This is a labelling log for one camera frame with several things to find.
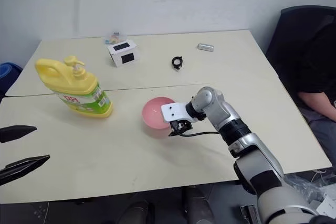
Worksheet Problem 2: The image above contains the pink bowl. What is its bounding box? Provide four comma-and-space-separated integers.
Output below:
142, 97, 176, 138

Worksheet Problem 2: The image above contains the coiled black cable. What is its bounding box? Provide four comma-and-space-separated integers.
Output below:
171, 56, 184, 71

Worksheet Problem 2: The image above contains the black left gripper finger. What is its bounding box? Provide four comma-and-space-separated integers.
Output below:
0, 154, 51, 186
0, 125, 38, 144

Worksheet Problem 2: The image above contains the dark rounded shape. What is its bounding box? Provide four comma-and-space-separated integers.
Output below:
122, 199, 151, 224
181, 186, 215, 224

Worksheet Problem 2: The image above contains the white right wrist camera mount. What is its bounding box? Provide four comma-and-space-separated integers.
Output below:
160, 102, 191, 125

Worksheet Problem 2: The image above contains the blue bin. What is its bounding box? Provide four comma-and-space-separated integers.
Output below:
0, 62, 23, 94

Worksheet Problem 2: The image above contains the small silver metal case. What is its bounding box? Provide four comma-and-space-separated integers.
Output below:
197, 42, 216, 52

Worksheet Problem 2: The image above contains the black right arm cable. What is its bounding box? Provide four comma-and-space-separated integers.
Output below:
178, 131, 222, 138

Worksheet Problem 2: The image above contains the seated person in black shirt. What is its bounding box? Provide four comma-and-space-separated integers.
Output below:
296, 18, 336, 168

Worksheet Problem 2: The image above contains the white box with black patches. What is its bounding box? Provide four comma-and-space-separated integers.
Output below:
107, 39, 140, 68

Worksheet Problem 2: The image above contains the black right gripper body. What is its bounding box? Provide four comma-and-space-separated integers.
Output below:
169, 119, 194, 134

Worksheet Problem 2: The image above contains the black office chair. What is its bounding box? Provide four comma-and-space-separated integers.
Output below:
264, 5, 336, 105

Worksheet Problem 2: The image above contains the black rectangular device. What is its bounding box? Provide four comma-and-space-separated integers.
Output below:
239, 204, 261, 224

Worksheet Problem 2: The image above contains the clear plastic bag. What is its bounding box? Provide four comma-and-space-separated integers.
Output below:
284, 170, 336, 218

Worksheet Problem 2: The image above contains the white paper card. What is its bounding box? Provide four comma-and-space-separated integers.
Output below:
316, 194, 336, 216

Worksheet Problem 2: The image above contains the yellow pump dish soap bottle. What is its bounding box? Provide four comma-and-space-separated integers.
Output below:
35, 55, 114, 119

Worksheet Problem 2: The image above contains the small colourful clear packet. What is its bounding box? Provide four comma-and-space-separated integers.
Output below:
104, 31, 127, 45

